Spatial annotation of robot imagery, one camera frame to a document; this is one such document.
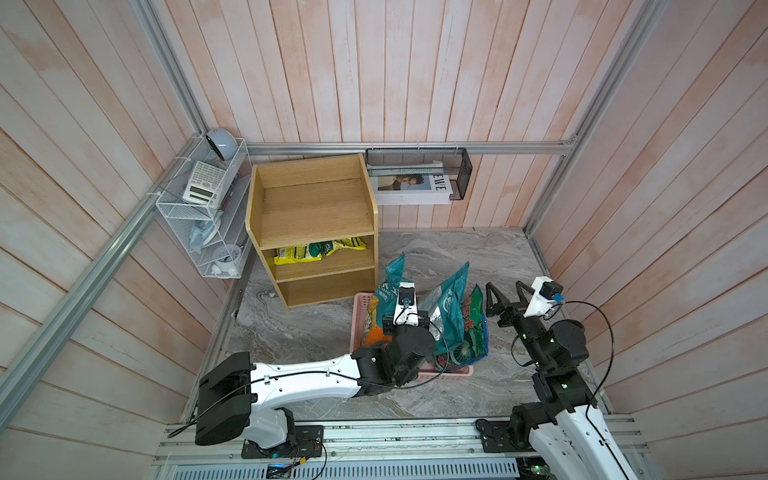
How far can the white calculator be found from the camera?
2.43ft

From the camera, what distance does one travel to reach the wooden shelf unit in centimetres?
78

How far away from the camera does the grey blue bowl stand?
0.83 m

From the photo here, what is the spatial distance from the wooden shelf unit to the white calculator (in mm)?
95

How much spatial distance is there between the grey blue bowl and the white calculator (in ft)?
0.16
